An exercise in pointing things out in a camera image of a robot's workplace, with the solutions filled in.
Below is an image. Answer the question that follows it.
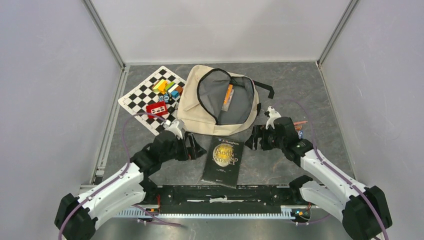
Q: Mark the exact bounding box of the brown block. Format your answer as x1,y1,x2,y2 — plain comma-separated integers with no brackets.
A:
175,86,183,95

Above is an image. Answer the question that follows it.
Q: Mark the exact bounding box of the red plastic block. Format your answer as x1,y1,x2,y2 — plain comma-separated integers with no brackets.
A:
146,101,169,119

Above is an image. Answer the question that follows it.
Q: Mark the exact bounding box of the blue cube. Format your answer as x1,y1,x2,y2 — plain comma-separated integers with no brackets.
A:
170,90,180,99

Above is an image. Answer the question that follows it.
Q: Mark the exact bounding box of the green yellow block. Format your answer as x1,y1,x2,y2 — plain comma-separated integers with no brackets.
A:
152,79,168,94

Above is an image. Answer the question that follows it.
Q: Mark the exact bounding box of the orange block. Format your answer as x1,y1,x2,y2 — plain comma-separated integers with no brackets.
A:
158,81,168,94

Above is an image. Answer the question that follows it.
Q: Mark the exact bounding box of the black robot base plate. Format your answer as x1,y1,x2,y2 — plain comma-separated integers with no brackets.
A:
141,185,309,215

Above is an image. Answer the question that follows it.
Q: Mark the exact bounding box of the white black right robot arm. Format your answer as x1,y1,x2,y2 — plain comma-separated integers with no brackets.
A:
245,117,393,240

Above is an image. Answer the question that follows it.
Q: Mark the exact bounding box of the black Moon and Sixpence book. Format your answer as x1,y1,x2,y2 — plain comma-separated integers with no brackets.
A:
201,136,244,189

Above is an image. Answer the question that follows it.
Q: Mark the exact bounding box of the black white chessboard mat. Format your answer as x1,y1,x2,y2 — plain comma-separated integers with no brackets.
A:
118,66,186,136

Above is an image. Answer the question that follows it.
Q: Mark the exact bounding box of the beige canvas backpack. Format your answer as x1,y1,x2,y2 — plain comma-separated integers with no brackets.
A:
176,64,275,136

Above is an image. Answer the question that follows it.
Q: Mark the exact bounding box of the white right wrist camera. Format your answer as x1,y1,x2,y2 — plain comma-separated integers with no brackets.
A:
265,106,282,130

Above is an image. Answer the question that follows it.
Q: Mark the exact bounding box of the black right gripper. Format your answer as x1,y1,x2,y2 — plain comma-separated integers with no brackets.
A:
243,124,285,151

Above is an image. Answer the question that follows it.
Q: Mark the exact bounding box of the salmon pencil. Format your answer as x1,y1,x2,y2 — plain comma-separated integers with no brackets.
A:
293,120,308,126

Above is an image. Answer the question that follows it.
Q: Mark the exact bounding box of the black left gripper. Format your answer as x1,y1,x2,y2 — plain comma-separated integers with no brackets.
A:
160,132,206,162

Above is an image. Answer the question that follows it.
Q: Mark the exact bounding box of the orange Treehouse book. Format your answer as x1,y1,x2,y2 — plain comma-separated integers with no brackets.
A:
223,84,233,105

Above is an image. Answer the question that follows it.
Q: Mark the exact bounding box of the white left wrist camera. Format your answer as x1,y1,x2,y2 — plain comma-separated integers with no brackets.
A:
164,119,184,140

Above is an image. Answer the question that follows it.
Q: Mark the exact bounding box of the Little Women book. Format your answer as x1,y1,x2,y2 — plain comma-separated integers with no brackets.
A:
221,89,234,112

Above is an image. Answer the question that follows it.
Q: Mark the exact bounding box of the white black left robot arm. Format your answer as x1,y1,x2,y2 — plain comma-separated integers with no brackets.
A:
54,130,207,240

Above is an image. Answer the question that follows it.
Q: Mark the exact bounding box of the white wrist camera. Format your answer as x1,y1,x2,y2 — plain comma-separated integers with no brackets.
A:
265,106,282,130
164,119,184,140

